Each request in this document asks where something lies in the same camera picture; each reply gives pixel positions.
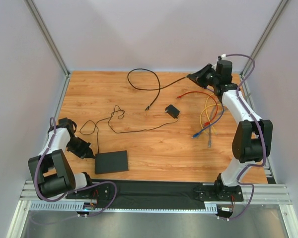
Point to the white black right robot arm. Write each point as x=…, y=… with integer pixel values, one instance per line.
x=252, y=141

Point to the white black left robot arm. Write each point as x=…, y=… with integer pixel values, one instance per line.
x=51, y=173

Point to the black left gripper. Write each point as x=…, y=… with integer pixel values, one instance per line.
x=80, y=147

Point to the black power adapter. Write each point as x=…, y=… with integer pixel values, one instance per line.
x=172, y=111

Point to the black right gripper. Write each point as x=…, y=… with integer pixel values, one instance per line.
x=202, y=76

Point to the black network switch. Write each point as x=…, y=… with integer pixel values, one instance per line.
x=111, y=162

